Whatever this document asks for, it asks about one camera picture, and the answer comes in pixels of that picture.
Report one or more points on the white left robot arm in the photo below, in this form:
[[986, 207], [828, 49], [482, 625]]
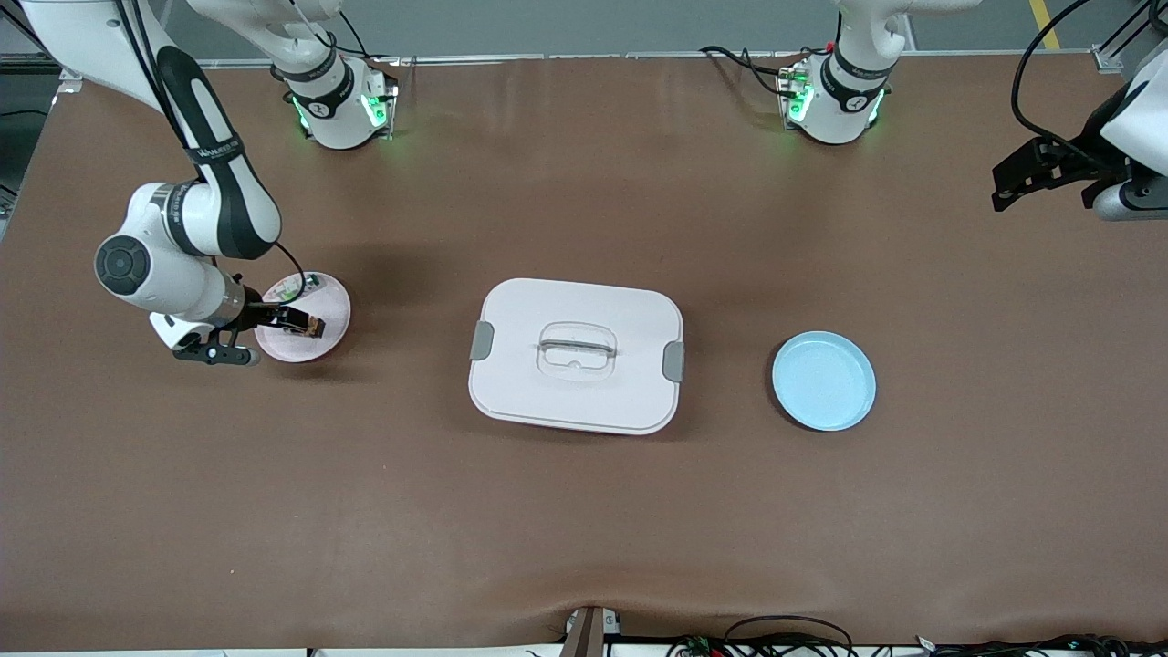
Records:
[[844, 100]]

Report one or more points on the aluminium extrusion frame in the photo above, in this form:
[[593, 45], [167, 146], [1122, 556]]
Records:
[[1127, 36], [36, 73]]

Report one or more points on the pink round plate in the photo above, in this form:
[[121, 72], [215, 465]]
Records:
[[315, 349]]

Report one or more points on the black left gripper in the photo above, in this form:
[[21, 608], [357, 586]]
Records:
[[1074, 161]]

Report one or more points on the light blue round plate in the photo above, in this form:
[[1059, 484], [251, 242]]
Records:
[[824, 381]]

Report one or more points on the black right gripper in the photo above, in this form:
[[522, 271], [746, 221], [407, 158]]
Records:
[[258, 315]]

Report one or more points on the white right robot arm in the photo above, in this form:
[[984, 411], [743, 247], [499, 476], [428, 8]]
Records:
[[228, 201]]

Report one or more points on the aluminium table edge rail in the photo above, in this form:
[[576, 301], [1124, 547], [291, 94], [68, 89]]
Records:
[[547, 58]]

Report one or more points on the white storage box grey latches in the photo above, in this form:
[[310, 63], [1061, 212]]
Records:
[[575, 401]]

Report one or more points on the green white switch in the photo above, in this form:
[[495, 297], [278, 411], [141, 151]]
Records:
[[294, 290]]

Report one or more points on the black orange push-button switch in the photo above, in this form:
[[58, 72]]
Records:
[[316, 328]]

